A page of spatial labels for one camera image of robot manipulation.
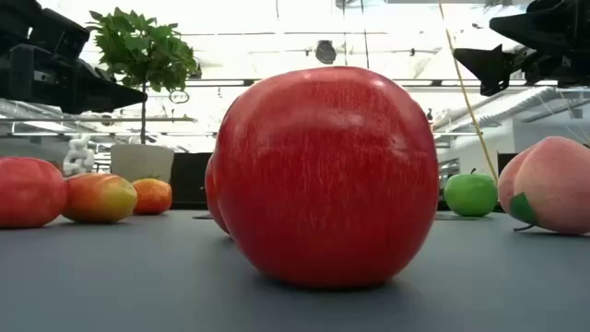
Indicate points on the red-yellow mango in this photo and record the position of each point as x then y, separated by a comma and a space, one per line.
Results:
99, 198

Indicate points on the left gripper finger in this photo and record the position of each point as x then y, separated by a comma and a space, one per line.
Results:
106, 97

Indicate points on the round dark ceiling fixture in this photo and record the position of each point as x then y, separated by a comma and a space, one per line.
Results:
326, 51

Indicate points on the white plant pot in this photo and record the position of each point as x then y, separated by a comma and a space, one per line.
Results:
140, 161

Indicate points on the red apple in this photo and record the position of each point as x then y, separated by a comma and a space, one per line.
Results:
215, 193
322, 184
27, 193

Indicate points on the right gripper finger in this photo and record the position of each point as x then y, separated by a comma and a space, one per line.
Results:
558, 27
491, 69

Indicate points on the green apple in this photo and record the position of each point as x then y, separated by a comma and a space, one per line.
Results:
470, 196

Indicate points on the black cabinet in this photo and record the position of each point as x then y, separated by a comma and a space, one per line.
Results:
191, 180

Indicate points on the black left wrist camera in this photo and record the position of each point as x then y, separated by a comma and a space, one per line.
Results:
60, 32

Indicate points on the small green leafy tree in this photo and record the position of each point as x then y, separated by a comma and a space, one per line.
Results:
143, 50

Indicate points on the pink peach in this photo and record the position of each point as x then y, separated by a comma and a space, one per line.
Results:
553, 184

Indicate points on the small orange-red fruit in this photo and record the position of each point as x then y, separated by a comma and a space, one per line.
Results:
154, 196

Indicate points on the black office partition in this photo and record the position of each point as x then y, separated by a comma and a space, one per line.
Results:
504, 161

